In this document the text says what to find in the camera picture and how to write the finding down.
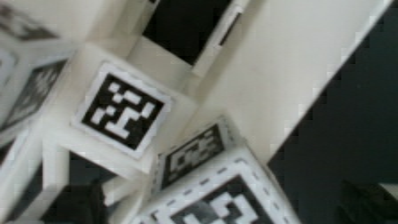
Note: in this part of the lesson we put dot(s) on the white chair back part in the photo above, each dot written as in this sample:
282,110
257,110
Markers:
179,60

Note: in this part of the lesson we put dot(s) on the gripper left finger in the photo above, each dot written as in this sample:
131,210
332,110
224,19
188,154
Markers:
76,207

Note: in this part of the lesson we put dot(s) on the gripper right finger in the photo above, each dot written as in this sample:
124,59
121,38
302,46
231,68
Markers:
368,205

